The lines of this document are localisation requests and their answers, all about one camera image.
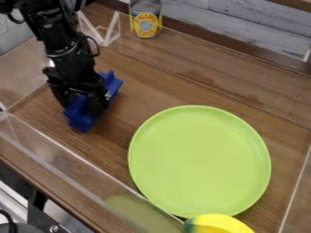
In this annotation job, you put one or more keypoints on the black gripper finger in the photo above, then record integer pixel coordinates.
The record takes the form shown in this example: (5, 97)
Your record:
(97, 105)
(64, 93)

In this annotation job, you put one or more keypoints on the yellow round object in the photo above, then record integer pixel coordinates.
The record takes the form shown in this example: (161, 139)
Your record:
(214, 223)

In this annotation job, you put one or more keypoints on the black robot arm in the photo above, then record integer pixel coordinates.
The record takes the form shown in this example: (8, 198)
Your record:
(52, 21)

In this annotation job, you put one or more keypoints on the yellow labelled tin can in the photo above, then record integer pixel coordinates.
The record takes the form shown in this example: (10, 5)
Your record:
(145, 18)

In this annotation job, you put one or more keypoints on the blue block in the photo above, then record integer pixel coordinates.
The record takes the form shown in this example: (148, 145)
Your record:
(76, 111)

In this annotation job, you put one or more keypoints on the clear acrylic enclosure wall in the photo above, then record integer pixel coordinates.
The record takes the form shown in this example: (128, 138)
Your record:
(78, 168)

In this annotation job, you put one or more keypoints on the green plate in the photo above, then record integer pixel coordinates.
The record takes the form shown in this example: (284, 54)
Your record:
(198, 161)

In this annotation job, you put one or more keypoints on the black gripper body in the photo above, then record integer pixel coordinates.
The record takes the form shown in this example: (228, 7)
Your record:
(72, 69)

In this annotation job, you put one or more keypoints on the black metal stand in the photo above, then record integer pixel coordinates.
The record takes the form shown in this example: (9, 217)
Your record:
(22, 219)

